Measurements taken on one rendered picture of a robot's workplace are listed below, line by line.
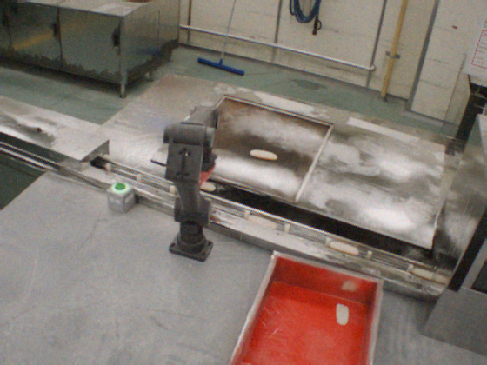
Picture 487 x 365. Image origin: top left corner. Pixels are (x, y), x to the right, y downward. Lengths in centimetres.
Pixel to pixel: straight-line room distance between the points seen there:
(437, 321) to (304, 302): 38
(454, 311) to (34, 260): 121
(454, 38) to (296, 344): 383
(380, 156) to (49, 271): 126
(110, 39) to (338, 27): 236
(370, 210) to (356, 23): 359
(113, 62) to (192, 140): 330
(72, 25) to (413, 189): 352
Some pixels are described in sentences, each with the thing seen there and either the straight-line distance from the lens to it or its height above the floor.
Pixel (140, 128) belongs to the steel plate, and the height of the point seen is 82.
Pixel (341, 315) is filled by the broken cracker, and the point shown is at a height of 83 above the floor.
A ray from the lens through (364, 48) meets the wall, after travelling 506.
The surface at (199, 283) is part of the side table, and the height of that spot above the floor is 82.
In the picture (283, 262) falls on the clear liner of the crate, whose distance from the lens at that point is 132.
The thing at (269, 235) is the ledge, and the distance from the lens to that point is 147.
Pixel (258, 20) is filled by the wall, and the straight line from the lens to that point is 531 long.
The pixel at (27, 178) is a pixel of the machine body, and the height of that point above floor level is 73.
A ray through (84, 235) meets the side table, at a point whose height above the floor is 82.
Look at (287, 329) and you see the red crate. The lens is 127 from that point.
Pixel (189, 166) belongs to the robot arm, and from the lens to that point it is 102.
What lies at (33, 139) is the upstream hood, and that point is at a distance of 189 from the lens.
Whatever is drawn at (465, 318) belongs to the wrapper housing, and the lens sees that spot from 132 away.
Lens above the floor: 180
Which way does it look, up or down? 34 degrees down
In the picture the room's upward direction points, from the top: 7 degrees clockwise
